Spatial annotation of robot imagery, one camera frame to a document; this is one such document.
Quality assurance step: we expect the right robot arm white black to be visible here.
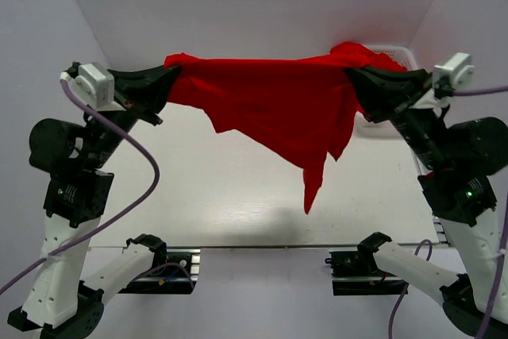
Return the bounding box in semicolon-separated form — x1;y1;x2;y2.
346;67;507;338

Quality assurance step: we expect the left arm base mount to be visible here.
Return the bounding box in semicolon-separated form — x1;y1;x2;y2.
120;248;201;295

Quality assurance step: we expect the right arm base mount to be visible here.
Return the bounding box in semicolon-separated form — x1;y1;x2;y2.
325;250;407;296

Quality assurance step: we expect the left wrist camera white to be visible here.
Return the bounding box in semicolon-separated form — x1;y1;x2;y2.
60;62;124;112

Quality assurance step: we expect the white plastic basket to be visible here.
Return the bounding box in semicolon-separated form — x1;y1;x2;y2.
356;44;421;141

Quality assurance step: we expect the red t shirt pile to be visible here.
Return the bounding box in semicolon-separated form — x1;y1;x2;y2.
329;41;406;72

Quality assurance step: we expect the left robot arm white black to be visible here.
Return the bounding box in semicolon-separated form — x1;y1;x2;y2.
7;62;181;338

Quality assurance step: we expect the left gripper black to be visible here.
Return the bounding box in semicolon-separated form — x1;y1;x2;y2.
83;60;179;168

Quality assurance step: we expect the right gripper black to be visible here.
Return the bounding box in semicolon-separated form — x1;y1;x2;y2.
347;59;453;169

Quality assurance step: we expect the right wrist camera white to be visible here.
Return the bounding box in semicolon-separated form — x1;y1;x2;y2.
432;52;475;99

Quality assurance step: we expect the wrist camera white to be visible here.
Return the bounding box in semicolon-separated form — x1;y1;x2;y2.
60;62;124;112
432;52;475;99

